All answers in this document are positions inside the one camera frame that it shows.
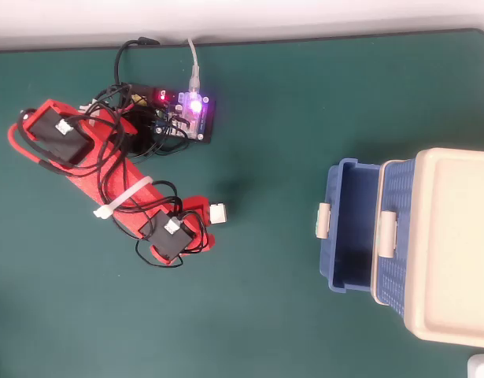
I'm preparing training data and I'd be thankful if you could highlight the white rounded box corner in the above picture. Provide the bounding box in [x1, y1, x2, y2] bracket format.
[467, 354, 484, 378]

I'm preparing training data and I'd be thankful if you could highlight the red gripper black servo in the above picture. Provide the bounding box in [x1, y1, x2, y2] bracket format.
[138, 195, 218, 269]

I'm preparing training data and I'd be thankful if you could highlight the dark green table mat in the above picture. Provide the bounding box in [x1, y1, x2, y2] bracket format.
[0, 27, 484, 378]

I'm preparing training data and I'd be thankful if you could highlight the black power cable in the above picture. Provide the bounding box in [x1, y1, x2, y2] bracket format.
[114, 36, 161, 90]

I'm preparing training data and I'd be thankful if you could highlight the white USB cable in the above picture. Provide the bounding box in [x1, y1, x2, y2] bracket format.
[186, 37, 204, 94]

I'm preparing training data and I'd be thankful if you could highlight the black controller board with LEDs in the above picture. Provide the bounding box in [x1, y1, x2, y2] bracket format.
[125, 82, 217, 146]

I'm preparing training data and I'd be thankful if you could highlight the long white zip tie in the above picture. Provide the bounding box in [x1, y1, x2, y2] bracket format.
[93, 176, 154, 221]

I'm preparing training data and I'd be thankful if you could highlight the short white zip tie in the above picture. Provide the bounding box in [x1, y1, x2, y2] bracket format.
[78, 100, 99, 119]

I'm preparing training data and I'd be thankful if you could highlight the blue woven drawer beige handle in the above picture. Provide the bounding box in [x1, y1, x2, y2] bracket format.
[315, 157, 382, 295]
[373, 159, 418, 320]

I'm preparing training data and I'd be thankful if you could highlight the black servo cable bundle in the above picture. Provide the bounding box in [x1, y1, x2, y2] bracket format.
[7, 84, 211, 269]

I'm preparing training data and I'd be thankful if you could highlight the white building brick cube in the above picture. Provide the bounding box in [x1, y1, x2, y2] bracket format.
[209, 202, 230, 225]

